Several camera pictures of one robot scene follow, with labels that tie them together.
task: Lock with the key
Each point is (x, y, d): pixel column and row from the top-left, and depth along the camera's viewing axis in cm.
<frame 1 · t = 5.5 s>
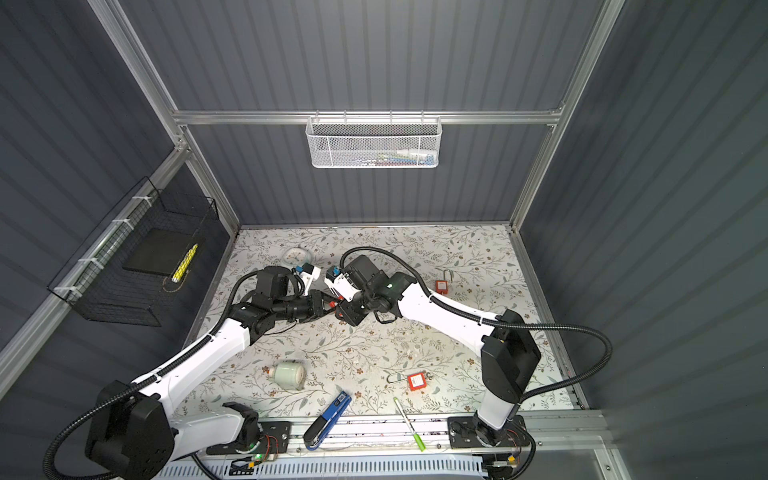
left hand: (341, 304, 78), fingers closed
right hand: (343, 311, 79), fingers open
red padlock with keys: (416, 381, 82), point 2 cm above the table
pale green jar: (288, 375, 78), point 8 cm above the table
white round timer: (295, 256, 110), point 3 cm above the table

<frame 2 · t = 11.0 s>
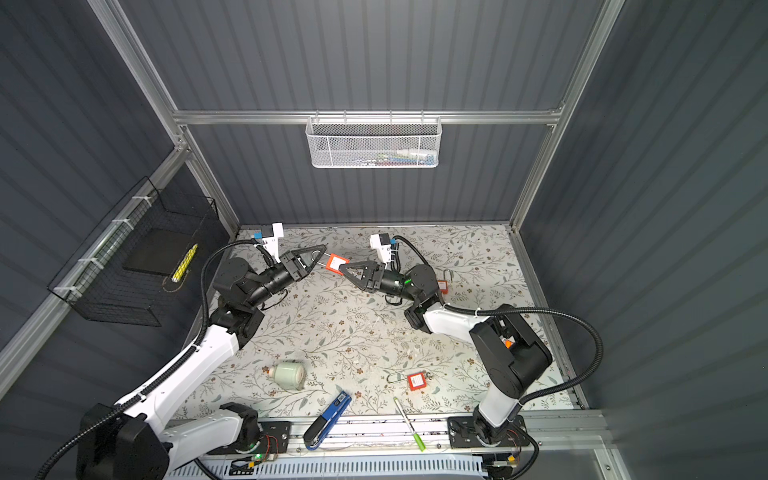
left hand: (327, 250, 67), fingers closed
right hand: (341, 279, 67), fingers closed
red padlock centre: (335, 261, 69), point 34 cm above the table
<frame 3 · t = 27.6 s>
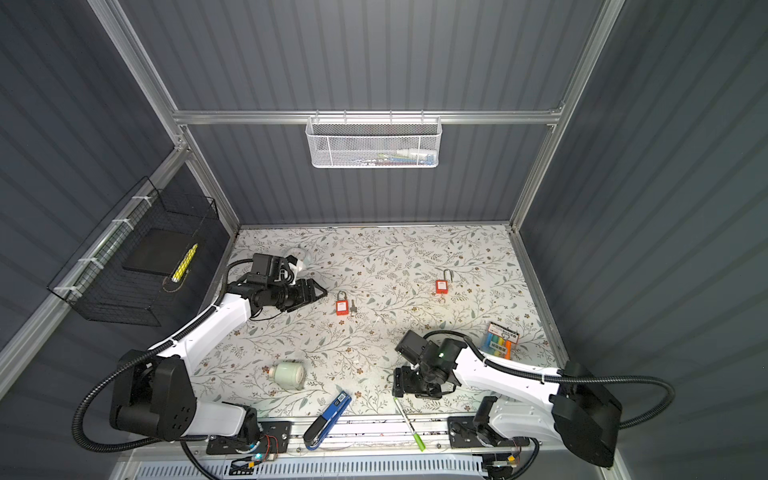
left hand: (318, 295, 86), fingers open
right hand: (404, 397, 77), fingers open
red padlock centre: (342, 306, 98), point 2 cm above the table
colourful marker pack: (499, 341, 90), point 2 cm above the table
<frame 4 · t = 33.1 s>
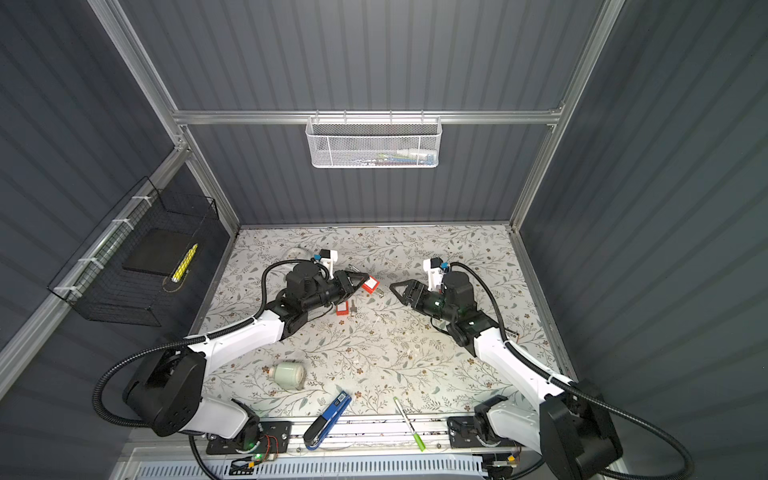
left hand: (369, 277, 80), fingers closed
right hand: (398, 293, 78), fingers open
